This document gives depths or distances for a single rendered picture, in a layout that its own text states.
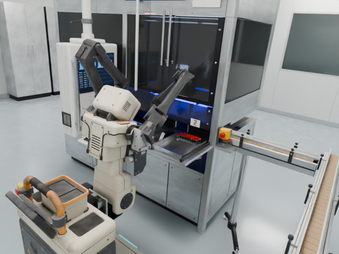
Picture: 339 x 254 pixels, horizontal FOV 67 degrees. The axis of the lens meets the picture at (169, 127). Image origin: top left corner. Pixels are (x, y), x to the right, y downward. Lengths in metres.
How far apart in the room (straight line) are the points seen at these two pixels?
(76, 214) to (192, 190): 1.19
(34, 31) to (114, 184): 5.40
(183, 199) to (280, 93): 4.62
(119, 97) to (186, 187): 1.24
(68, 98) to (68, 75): 0.19
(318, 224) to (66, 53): 1.89
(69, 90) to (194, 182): 1.27
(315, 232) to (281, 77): 5.38
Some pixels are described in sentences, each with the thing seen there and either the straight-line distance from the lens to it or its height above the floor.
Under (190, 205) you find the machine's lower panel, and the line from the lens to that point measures 2.39.
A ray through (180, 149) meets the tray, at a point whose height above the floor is 0.88.
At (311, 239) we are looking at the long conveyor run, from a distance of 1.29.
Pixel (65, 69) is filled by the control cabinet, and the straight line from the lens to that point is 2.15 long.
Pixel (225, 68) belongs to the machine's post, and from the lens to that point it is 1.85.
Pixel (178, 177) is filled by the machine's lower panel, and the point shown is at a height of 0.47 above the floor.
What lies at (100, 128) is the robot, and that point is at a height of 1.19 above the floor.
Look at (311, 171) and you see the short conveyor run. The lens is 1.97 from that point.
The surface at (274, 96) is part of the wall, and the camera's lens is 6.57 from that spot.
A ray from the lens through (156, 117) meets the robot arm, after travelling 1.34.
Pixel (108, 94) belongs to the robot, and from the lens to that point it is 1.39.
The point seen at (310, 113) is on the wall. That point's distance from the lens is 6.49.
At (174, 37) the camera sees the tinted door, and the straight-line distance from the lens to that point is 2.07.
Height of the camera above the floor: 1.69
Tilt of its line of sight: 21 degrees down
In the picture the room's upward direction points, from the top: 4 degrees clockwise
